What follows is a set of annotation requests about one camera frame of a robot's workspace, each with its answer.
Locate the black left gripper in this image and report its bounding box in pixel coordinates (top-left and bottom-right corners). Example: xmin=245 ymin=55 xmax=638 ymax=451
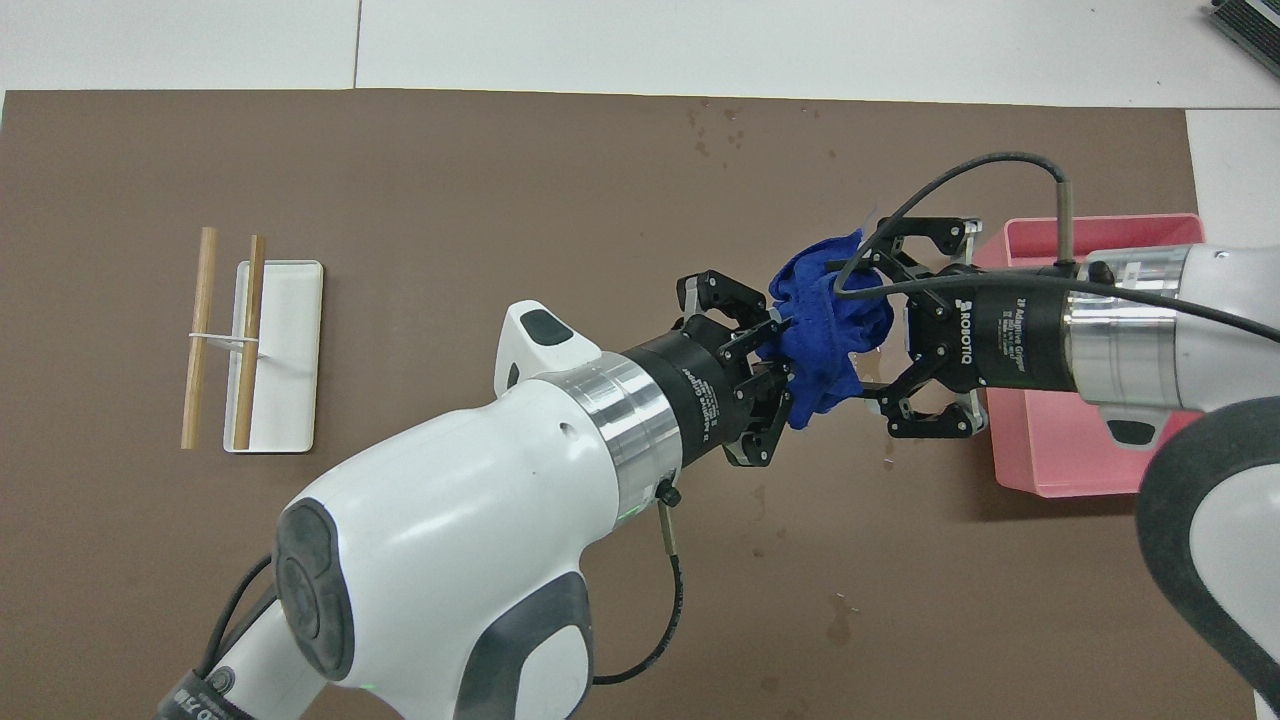
xmin=620 ymin=268 xmax=798 ymax=471

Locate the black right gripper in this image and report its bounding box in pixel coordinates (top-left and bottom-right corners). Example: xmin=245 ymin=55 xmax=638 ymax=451
xmin=835 ymin=215 xmax=1076 ymax=441

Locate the blue cloth towel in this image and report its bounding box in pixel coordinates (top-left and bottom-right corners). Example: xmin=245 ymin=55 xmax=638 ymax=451
xmin=755 ymin=228 xmax=898 ymax=433

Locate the white towel rack base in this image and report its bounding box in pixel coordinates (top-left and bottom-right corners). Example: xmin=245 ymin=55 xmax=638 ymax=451
xmin=222 ymin=260 xmax=325 ymax=454

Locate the wooden towel rack rod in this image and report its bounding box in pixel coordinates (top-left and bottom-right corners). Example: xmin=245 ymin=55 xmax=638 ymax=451
xmin=181 ymin=227 xmax=218 ymax=450
xmin=232 ymin=235 xmax=267 ymax=450

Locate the pink plastic bin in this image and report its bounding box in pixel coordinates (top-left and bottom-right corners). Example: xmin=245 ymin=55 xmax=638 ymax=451
xmin=972 ymin=213 xmax=1206 ymax=499

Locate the brown table mat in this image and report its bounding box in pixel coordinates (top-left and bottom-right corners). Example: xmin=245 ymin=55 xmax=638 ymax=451
xmin=0 ymin=88 xmax=1259 ymax=720

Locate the dark ribbed device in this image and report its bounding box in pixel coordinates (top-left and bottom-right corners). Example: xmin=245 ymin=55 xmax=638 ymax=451
xmin=1203 ymin=0 xmax=1280 ymax=79

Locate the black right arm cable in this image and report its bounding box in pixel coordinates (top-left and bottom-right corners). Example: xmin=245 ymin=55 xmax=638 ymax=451
xmin=833 ymin=152 xmax=1280 ymax=346

